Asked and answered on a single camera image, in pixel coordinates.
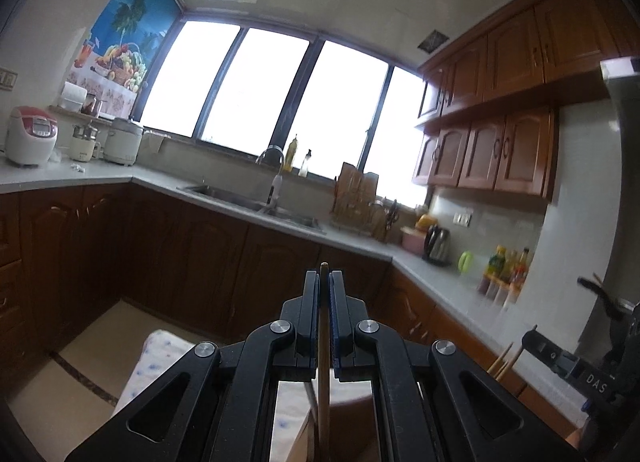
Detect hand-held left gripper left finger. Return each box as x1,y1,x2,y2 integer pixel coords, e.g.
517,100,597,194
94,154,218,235
65,272,321,462

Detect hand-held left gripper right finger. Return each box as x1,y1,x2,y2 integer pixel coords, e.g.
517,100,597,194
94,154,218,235
327,271,583,462

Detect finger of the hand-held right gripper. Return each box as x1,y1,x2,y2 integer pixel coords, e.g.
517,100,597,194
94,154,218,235
520,326,583,379

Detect wooden chopstick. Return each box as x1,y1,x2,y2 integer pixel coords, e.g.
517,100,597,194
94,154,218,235
314,263,331,462
494,346,525,380
486,341,516,377

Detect wooden utensil holder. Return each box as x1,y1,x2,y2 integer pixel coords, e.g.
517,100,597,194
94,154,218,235
295,382,381,462

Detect spice jar rack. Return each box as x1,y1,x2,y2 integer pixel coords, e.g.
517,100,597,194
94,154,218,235
477,274,521,310

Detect red sauce bottle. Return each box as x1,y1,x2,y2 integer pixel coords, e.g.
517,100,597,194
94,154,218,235
514,248,531,288

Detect green and yellow bottle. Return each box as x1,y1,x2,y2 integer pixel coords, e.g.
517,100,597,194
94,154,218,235
487,244,506,283

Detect grey kitchen countertop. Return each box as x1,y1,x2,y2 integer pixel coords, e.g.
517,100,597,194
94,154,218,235
0,154,601,393

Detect pink container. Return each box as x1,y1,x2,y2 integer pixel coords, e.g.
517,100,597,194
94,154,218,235
401,227,426,253

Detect wooden lower cabinets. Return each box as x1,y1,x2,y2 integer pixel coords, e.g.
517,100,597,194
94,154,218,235
0,182,586,443

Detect wooden cabinets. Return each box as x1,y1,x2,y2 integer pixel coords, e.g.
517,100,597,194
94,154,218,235
0,182,586,443
412,0,640,200

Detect wooden cutting boards rack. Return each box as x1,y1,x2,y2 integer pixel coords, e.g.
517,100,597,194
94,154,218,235
332,161,388,243

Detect steel electric kettle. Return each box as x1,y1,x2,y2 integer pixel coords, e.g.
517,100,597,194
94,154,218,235
422,224,451,265

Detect chrome faucet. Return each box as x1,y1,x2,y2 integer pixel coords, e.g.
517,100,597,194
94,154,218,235
256,144,286,208

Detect steel kitchen sink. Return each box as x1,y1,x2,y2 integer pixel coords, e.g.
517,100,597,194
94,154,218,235
177,183,326,234

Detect white floral tablecloth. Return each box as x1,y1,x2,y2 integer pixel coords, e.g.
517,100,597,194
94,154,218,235
114,329,321,462

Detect yellow oil bottle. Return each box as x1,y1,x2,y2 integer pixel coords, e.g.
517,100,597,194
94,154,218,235
284,134,300,173

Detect grey range hood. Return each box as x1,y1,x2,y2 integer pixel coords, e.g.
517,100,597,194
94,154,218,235
600,56,640,303

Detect wooden upper cabinets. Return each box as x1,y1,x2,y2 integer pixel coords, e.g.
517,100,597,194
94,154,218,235
412,0,640,200

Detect kitchen window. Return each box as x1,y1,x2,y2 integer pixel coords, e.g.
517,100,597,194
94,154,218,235
132,17,431,210

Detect round white rice cooker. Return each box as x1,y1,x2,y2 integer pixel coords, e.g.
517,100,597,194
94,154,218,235
103,117,145,166

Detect small beige appliance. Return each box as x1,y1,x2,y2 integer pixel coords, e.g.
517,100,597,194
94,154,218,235
69,123,103,163

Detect ceiling vent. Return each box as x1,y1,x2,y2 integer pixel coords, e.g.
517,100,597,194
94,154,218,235
417,29,448,53

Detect white container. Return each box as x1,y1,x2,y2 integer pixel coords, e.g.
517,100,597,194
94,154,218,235
60,82,88,113

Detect white and red rice cooker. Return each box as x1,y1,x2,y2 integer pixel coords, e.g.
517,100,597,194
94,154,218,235
5,106,58,166

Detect blue fruit print blind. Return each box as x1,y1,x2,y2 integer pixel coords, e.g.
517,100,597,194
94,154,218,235
67,0,183,93

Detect black handled wok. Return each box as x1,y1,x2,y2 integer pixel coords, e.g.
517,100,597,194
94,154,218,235
577,277,640,328

